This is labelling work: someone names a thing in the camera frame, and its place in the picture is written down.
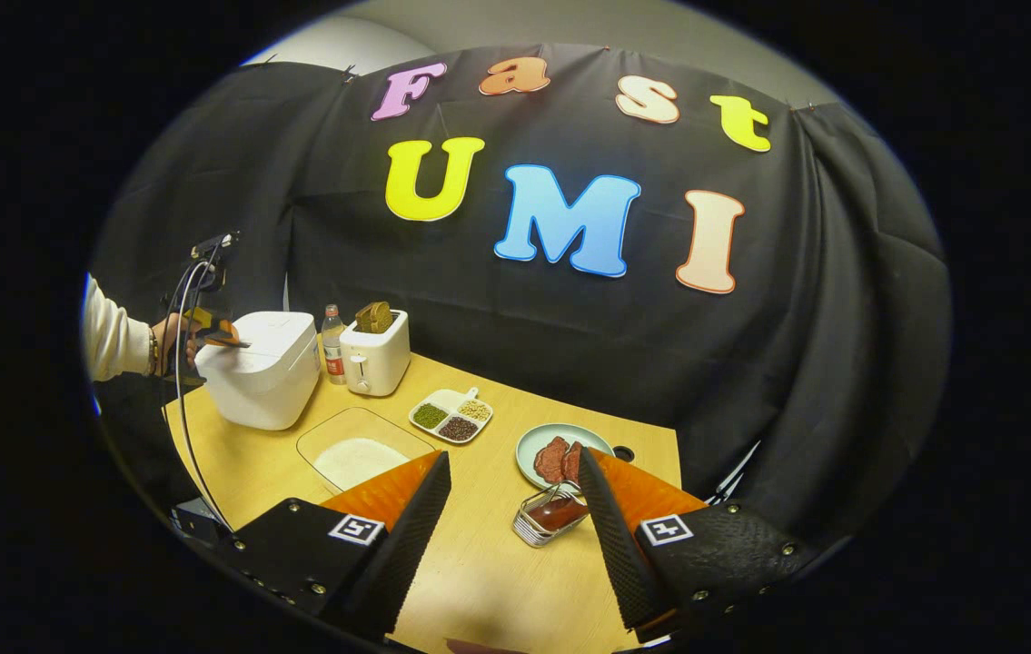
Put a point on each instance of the white metal frame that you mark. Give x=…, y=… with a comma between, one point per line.
x=733, y=472

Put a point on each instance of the white rice cooker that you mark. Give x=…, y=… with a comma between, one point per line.
x=265, y=372

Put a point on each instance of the brown wooden spoon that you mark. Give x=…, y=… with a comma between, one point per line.
x=560, y=513

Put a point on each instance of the brown bread slice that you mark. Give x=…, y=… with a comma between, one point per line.
x=384, y=316
x=364, y=320

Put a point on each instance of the red meat slice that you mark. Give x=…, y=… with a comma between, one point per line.
x=572, y=463
x=551, y=460

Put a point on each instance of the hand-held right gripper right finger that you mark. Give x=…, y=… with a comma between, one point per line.
x=619, y=554

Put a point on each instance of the white divided bean dish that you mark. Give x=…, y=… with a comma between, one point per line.
x=450, y=416

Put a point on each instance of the pale green plate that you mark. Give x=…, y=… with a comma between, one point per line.
x=538, y=440

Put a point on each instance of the clear glass dish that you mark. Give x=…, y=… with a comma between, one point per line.
x=342, y=427

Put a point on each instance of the white rice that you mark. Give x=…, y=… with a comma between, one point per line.
x=356, y=461

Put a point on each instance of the clear plastic bottle red label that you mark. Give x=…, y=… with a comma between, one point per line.
x=334, y=350

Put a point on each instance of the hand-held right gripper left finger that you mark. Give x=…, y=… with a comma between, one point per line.
x=411, y=545

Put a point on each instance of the white toaster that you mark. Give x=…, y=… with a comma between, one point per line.
x=377, y=363

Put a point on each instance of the black table grommet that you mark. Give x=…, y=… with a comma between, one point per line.
x=623, y=453

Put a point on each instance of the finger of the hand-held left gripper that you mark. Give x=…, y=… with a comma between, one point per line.
x=215, y=331

